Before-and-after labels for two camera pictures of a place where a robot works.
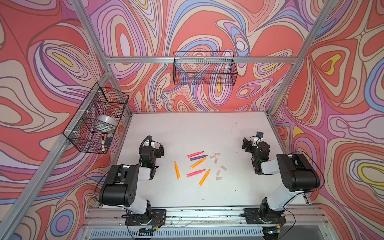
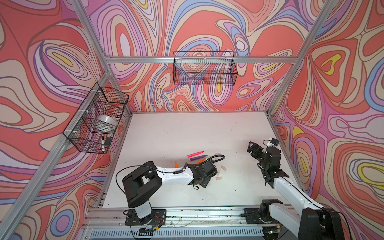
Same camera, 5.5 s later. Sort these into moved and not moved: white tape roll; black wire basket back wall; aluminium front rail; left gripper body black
Moved: left gripper body black
Not moved: white tape roll; black wire basket back wall; aluminium front rail
